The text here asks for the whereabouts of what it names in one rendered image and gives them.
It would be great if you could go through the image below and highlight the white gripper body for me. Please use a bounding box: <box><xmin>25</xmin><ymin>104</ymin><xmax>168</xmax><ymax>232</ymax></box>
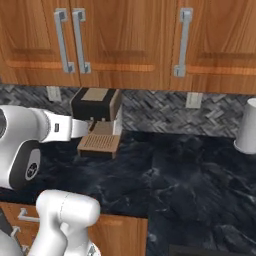
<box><xmin>71</xmin><ymin>117</ymin><xmax>90</xmax><ymax>140</ymax></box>

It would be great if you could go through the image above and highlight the black and tan coffee machine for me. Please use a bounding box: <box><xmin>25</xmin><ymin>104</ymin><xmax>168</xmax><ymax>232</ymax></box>
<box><xmin>70</xmin><ymin>87</ymin><xmax>123</xmax><ymax>160</ymax></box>

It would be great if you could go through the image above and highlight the wooden cupboard door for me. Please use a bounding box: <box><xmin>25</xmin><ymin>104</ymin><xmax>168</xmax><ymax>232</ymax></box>
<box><xmin>169</xmin><ymin>0</ymin><xmax>256</xmax><ymax>96</ymax></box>
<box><xmin>0</xmin><ymin>0</ymin><xmax>81</xmax><ymax>88</ymax></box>
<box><xmin>69</xmin><ymin>0</ymin><xmax>178</xmax><ymax>91</ymax></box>

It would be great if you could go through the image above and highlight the wooden drawer front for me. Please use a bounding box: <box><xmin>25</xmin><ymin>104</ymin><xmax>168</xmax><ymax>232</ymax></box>
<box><xmin>0</xmin><ymin>201</ymin><xmax>42</xmax><ymax>234</ymax></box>

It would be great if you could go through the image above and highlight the white paper towel roll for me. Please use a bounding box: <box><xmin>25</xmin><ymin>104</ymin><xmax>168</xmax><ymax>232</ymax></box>
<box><xmin>232</xmin><ymin>97</ymin><xmax>256</xmax><ymax>155</ymax></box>

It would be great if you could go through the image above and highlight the white wall outlet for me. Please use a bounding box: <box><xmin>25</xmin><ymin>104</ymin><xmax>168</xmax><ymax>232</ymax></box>
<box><xmin>46</xmin><ymin>85</ymin><xmax>63</xmax><ymax>103</ymax></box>
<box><xmin>185</xmin><ymin>92</ymin><xmax>204</xmax><ymax>110</ymax></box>

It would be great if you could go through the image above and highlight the silver cupboard handle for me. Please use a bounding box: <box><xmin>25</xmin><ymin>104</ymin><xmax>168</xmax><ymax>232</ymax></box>
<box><xmin>172</xmin><ymin>7</ymin><xmax>194</xmax><ymax>79</ymax></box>
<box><xmin>71</xmin><ymin>7</ymin><xmax>92</xmax><ymax>75</ymax></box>
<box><xmin>53</xmin><ymin>7</ymin><xmax>76</xmax><ymax>75</ymax></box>

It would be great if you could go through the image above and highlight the silver drawer handle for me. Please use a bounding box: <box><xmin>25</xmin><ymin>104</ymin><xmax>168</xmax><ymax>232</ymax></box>
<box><xmin>16</xmin><ymin>207</ymin><xmax>41</xmax><ymax>224</ymax></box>

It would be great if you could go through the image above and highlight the silver base cabinet handle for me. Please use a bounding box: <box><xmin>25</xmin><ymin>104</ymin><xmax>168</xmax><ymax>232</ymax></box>
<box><xmin>9</xmin><ymin>225</ymin><xmax>22</xmax><ymax>239</ymax></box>

